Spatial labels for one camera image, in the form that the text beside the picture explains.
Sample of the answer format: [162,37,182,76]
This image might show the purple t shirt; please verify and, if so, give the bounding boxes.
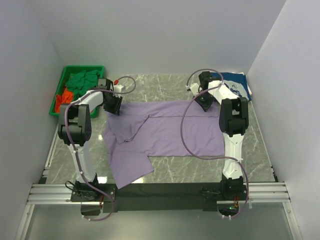
[102,101,225,189]

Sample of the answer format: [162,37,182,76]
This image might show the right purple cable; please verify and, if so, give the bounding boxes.
[180,69,250,219]

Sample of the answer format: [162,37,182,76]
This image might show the navy printed folded t shirt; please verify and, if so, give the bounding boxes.
[221,72,252,101]

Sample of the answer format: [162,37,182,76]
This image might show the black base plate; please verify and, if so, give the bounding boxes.
[70,182,248,213]

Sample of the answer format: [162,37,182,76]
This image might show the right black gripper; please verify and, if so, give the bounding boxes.
[193,90,215,112]

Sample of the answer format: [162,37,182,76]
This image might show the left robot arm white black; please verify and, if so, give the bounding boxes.
[58,78,126,202]

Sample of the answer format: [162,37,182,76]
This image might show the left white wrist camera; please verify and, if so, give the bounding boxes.
[113,84,126,94]

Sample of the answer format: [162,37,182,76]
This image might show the orange t shirt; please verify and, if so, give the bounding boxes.
[54,87,74,113]

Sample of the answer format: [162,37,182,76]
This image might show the green t shirt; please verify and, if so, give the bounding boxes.
[65,70,99,101]

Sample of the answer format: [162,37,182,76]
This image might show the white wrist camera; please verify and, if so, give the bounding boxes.
[186,83,201,96]
[113,84,126,94]

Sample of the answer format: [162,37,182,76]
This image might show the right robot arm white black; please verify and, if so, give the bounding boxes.
[193,71,249,200]

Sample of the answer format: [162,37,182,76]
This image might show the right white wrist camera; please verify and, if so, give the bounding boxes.
[186,83,201,96]

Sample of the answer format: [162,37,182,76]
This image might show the aluminium rail frame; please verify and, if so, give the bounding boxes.
[14,147,303,240]

